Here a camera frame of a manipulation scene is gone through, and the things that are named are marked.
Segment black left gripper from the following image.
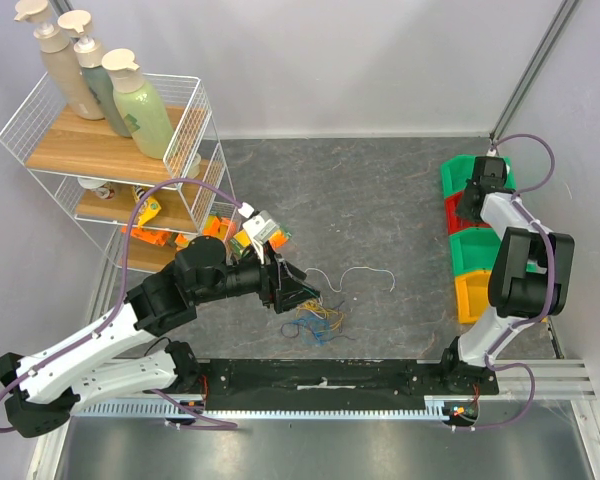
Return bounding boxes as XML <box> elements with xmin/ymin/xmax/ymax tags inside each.
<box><xmin>193</xmin><ymin>239</ymin><xmax>321</xmax><ymax>314</ymax></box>

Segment white cable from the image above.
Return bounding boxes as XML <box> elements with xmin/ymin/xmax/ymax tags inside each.
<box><xmin>304</xmin><ymin>265</ymin><xmax>397</xmax><ymax>295</ymax></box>

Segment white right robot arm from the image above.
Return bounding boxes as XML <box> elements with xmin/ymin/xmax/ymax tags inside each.
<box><xmin>437</xmin><ymin>155</ymin><xmax>575</xmax><ymax>394</ymax></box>

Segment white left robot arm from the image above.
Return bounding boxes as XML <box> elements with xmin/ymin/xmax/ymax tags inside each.
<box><xmin>0</xmin><ymin>236</ymin><xmax>320</xmax><ymax>438</ymax></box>

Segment orange yellow crayon box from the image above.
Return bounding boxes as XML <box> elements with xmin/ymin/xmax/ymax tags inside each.
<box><xmin>229</xmin><ymin>226</ymin><xmax>291</xmax><ymax>258</ymax></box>

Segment orange boxes on shelf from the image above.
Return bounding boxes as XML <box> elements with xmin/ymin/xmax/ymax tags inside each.
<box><xmin>127</xmin><ymin>212</ymin><xmax>239</xmax><ymax>272</ymax></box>

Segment yellow snack bag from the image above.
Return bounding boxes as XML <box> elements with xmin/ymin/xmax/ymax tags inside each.
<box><xmin>131</xmin><ymin>185</ymin><xmax>162</xmax><ymax>227</ymax></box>

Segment red storage bin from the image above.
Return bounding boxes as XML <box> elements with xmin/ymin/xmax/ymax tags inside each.
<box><xmin>444</xmin><ymin>191</ymin><xmax>489</xmax><ymax>235</ymax></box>

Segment yellow storage bin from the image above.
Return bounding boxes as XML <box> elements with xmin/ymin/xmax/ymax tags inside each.
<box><xmin>452</xmin><ymin>269</ymin><xmax>549</xmax><ymax>326</ymax></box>

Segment lower green storage bin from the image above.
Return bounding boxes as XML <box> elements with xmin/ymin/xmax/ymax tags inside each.
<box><xmin>449</xmin><ymin>227</ymin><xmax>501</xmax><ymax>276</ymax></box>

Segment green storage bin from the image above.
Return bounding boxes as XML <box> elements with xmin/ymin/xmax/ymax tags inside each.
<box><xmin>440</xmin><ymin>155</ymin><xmax>517</xmax><ymax>199</ymax></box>
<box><xmin>449</xmin><ymin>227</ymin><xmax>501</xmax><ymax>276</ymax></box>

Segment top green storage bin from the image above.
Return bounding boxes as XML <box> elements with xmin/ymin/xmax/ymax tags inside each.
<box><xmin>440</xmin><ymin>155</ymin><xmax>517</xmax><ymax>199</ymax></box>

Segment white cup on shelf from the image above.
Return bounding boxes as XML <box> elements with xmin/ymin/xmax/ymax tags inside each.
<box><xmin>77</xmin><ymin>177</ymin><xmax>119</xmax><ymax>200</ymax></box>

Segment light green pump bottle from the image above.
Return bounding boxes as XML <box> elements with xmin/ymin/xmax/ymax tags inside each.
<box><xmin>102</xmin><ymin>48</ymin><xmax>174</xmax><ymax>160</ymax></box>

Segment grey-green pump bottle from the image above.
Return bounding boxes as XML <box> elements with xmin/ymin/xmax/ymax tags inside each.
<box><xmin>58</xmin><ymin>10</ymin><xmax>131</xmax><ymax>138</ymax></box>

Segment beige pump bottle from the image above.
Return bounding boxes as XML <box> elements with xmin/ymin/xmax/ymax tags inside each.
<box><xmin>14</xmin><ymin>0</ymin><xmax>104</xmax><ymax>121</ymax></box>

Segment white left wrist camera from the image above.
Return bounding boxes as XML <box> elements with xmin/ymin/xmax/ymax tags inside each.
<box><xmin>238</xmin><ymin>202</ymin><xmax>280</xmax><ymax>264</ymax></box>

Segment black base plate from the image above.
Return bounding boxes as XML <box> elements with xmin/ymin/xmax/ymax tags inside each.
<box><xmin>142</xmin><ymin>357</ymin><xmax>501</xmax><ymax>412</ymax></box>

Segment grey cable duct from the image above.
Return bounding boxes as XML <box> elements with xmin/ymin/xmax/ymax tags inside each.
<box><xmin>75</xmin><ymin>397</ymin><xmax>477</xmax><ymax>421</ymax></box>

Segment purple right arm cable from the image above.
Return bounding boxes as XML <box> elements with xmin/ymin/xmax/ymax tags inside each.
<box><xmin>447</xmin><ymin>132</ymin><xmax>559</xmax><ymax>434</ymax></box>

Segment white wire shelf rack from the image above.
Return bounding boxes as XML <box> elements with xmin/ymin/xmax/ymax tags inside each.
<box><xmin>0</xmin><ymin>74</ymin><xmax>241</xmax><ymax>267</ymax></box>

